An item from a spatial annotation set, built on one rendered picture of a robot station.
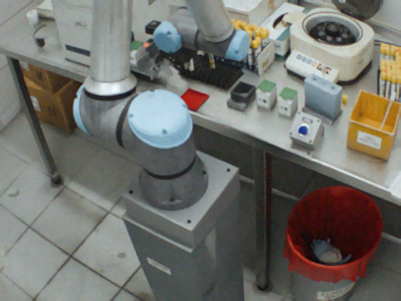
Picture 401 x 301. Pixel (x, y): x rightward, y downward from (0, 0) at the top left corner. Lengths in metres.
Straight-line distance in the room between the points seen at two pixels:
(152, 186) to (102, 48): 0.31
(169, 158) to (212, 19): 0.30
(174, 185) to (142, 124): 0.17
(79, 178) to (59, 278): 0.59
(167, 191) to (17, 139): 1.94
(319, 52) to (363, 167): 0.39
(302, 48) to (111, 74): 0.68
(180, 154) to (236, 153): 1.14
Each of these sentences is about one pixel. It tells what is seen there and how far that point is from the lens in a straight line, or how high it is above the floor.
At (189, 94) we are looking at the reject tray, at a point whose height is 0.88.
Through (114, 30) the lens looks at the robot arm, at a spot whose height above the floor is 1.33.
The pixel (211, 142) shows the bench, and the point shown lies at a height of 0.27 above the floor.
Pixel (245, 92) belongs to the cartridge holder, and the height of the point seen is 0.89.
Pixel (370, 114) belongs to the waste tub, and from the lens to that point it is 1.46.
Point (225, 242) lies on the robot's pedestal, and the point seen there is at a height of 0.75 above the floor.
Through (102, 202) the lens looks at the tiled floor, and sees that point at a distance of 2.50.
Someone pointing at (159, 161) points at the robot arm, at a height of 1.09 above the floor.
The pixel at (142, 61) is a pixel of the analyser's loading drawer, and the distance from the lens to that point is 1.62.
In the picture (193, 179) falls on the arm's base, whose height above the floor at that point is 1.01.
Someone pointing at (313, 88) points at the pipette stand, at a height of 0.96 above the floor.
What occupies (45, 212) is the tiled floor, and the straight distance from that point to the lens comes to 2.56.
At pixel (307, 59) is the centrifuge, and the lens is 1.58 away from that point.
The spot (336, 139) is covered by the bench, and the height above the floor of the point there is 0.88.
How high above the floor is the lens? 1.87
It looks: 46 degrees down
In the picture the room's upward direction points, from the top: 9 degrees counter-clockwise
